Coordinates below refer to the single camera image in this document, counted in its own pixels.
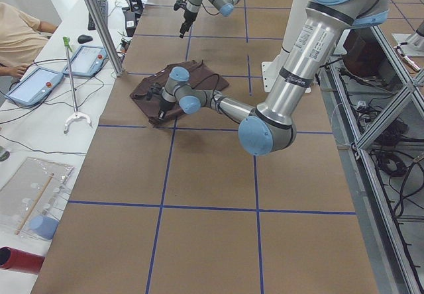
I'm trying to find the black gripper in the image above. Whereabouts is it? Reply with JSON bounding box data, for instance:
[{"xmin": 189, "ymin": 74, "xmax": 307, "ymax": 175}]
[
  {"xmin": 146, "ymin": 83, "xmax": 171, "ymax": 121},
  {"xmin": 174, "ymin": 0, "xmax": 197, "ymax": 38}
]

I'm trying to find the black computer mouse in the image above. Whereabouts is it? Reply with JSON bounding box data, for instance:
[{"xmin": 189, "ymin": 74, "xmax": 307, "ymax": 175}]
[{"xmin": 77, "ymin": 34, "xmax": 93, "ymax": 44}]

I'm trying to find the black keyboard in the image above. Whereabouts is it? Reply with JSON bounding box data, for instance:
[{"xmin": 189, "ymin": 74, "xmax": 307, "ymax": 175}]
[{"xmin": 87, "ymin": 0, "xmax": 109, "ymax": 31}]

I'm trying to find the cardboard sheet in plastic sleeve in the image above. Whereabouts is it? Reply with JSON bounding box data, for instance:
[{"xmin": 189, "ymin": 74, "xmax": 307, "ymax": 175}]
[{"xmin": 1, "ymin": 158, "xmax": 74, "ymax": 240}]

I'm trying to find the seated person in beige shirt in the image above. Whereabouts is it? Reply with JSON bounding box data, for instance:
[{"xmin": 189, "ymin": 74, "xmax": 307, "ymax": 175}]
[{"xmin": 1, "ymin": 2, "xmax": 58, "ymax": 79}]

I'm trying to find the teach pendant tablet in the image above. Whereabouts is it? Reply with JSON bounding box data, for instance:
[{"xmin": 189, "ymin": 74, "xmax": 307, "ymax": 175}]
[
  {"xmin": 66, "ymin": 45, "xmax": 107, "ymax": 77},
  {"xmin": 5, "ymin": 68, "xmax": 64, "ymax": 107}
]

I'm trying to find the wooden dowel rod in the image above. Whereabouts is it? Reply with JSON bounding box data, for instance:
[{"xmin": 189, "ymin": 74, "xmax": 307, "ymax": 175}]
[{"xmin": 14, "ymin": 173, "xmax": 54, "ymax": 235}]

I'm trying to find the dark brown t-shirt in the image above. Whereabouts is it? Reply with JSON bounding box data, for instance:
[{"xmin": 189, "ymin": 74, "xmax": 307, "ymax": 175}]
[{"xmin": 130, "ymin": 60, "xmax": 229, "ymax": 126}]

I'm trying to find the light blue plastic cup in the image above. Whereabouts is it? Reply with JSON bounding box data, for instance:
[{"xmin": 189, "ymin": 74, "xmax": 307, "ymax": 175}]
[{"xmin": 29, "ymin": 215, "xmax": 60, "ymax": 240}]

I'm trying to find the dark red cylinder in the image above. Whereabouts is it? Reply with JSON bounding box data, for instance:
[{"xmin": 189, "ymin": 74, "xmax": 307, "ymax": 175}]
[{"xmin": 1, "ymin": 246, "xmax": 45, "ymax": 275}]

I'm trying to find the far teach pendant tablet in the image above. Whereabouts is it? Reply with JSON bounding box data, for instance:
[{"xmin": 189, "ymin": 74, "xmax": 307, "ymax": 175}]
[{"xmin": 66, "ymin": 45, "xmax": 107, "ymax": 77}]

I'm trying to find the brown paper table cover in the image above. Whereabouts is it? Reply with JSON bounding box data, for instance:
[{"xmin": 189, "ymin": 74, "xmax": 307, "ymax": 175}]
[{"xmin": 33, "ymin": 0, "xmax": 378, "ymax": 293}]

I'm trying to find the neighbour robot arm base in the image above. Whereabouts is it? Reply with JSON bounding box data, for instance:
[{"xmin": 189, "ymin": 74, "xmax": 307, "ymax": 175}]
[{"xmin": 392, "ymin": 22, "xmax": 423, "ymax": 57}]

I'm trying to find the near teach pendant tablet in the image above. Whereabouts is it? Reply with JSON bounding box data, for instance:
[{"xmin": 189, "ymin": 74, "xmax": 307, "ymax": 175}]
[{"xmin": 5, "ymin": 68, "xmax": 64, "ymax": 107}]

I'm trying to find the black thin cable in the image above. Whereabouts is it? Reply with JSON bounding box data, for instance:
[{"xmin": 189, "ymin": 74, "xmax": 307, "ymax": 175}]
[{"xmin": 0, "ymin": 58, "xmax": 113, "ymax": 158}]

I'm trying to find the aluminium side frame rack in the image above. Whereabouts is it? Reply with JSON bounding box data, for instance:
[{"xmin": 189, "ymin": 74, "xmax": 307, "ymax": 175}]
[{"xmin": 319, "ymin": 18, "xmax": 423, "ymax": 293}]

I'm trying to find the aluminium vertical post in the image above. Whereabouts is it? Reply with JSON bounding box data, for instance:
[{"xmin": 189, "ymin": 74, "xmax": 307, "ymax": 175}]
[{"xmin": 84, "ymin": 0, "xmax": 123, "ymax": 77}]

